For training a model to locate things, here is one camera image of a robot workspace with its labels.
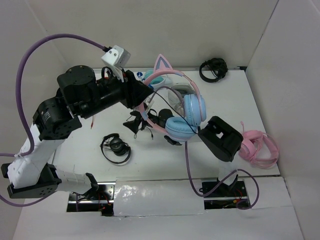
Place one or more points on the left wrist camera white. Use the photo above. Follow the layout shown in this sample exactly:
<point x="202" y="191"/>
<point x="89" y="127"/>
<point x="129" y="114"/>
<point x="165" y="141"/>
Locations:
<point x="116" y="59"/>

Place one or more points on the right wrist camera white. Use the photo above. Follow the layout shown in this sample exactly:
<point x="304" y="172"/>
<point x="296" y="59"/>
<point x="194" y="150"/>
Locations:
<point x="148" y="104"/>

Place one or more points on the teal white headphones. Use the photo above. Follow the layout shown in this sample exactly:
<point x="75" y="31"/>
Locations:
<point x="156" y="83"/>

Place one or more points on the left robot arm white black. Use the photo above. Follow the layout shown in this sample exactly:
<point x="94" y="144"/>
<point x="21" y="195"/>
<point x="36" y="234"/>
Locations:
<point x="31" y="176"/>

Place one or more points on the white taped cover plate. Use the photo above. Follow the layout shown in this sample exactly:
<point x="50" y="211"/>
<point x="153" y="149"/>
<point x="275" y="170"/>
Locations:
<point x="156" y="198"/>

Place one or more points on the grey white headphones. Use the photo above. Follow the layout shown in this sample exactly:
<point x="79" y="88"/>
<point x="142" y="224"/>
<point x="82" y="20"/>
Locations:
<point x="176" y="96"/>

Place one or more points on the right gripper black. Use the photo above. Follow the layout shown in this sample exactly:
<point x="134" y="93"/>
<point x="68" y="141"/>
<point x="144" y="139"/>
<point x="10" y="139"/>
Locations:
<point x="134" y="124"/>

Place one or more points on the black headphones far corner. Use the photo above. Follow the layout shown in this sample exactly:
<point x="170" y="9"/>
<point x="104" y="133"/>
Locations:
<point x="218" y="68"/>

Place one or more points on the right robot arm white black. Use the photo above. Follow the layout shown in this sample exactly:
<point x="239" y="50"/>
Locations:
<point x="219" y="137"/>

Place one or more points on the small black on-ear headphones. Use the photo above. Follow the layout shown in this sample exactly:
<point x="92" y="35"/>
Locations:
<point x="114" y="143"/>

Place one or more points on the blue pink cat-ear headphones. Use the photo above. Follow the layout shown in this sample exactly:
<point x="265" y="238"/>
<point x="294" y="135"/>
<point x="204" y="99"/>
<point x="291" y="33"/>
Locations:
<point x="190" y="112"/>

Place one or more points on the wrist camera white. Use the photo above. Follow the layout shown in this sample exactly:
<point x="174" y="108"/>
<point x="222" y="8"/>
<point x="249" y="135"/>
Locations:
<point x="148" y="104"/>
<point x="116" y="59"/>

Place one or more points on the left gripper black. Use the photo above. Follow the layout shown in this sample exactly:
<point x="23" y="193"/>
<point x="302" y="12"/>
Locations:
<point x="134" y="92"/>

